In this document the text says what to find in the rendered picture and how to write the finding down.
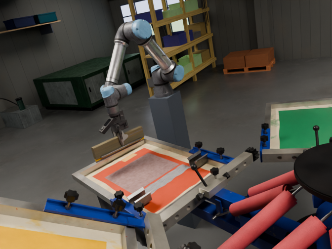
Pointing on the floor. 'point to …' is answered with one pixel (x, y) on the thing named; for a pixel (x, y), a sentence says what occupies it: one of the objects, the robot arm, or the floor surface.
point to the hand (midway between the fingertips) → (119, 143)
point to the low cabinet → (86, 83)
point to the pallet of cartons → (249, 60)
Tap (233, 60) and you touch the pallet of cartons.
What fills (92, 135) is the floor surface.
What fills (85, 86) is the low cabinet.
